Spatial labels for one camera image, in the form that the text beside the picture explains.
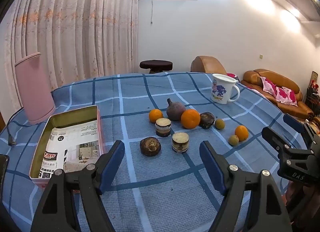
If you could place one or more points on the pink floral curtain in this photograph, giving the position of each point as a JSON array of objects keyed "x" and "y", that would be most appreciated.
[{"x": 77, "y": 39}]

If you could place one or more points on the purple round radish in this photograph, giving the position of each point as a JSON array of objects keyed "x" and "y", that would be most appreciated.
[{"x": 175, "y": 110}]

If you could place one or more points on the cut sugarcane piece front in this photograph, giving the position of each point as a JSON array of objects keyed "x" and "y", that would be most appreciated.
[{"x": 180, "y": 142}]

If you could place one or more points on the green longan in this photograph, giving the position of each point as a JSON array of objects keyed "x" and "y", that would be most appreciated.
[
  {"x": 233, "y": 140},
  {"x": 219, "y": 124}
]

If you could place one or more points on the dark round stool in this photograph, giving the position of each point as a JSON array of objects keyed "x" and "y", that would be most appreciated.
[{"x": 156, "y": 66}]

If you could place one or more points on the dark mangosteen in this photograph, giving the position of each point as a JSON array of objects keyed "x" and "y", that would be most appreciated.
[{"x": 206, "y": 120}]

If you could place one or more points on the white cartoon mug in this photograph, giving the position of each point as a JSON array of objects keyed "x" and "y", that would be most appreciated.
[{"x": 222, "y": 86}]

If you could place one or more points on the black object table edge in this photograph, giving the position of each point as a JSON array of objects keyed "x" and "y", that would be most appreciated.
[{"x": 4, "y": 160}]

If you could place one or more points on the small orange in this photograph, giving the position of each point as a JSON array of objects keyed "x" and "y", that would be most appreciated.
[
  {"x": 242, "y": 133},
  {"x": 154, "y": 115}
]

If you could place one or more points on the brown mangosteen front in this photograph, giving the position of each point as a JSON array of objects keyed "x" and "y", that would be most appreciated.
[{"x": 150, "y": 146}]

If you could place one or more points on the pink tin box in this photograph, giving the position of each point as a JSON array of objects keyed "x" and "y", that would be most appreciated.
[{"x": 62, "y": 120}]

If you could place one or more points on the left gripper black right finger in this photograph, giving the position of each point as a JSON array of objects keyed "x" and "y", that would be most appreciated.
[{"x": 266, "y": 209}]

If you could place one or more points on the person's right hand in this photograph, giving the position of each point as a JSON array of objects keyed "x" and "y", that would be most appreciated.
[{"x": 302, "y": 202}]

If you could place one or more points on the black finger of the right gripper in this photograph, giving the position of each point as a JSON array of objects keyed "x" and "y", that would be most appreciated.
[
  {"x": 281, "y": 146},
  {"x": 303, "y": 128}
]

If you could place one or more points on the cut sugarcane piece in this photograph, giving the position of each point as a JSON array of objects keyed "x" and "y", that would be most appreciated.
[
  {"x": 180, "y": 142},
  {"x": 163, "y": 127}
]

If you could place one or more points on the cut sugarcane piece back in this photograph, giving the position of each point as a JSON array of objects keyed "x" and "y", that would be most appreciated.
[{"x": 163, "y": 127}]

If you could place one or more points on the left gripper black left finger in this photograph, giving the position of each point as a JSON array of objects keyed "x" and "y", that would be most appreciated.
[{"x": 56, "y": 209}]

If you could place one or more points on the large orange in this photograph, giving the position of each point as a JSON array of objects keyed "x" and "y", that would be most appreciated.
[{"x": 190, "y": 118}]

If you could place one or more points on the brown leather armchair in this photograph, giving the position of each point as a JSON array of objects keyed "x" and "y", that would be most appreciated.
[{"x": 207, "y": 64}]

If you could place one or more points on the brown leather sofa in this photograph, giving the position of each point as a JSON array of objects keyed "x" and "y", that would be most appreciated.
[{"x": 252, "y": 80}]

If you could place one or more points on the printed paper leaflet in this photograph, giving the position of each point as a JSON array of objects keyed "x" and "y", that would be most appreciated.
[{"x": 71, "y": 149}]

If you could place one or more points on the pink floral cushion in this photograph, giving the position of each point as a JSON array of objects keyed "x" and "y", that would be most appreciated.
[{"x": 282, "y": 95}]

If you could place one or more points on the pink cylindrical appliance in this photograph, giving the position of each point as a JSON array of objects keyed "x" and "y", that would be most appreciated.
[{"x": 34, "y": 89}]

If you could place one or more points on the green longan back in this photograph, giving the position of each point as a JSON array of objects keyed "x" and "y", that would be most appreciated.
[{"x": 219, "y": 124}]

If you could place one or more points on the green longan front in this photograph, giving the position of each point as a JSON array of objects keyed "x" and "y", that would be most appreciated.
[{"x": 233, "y": 140}]

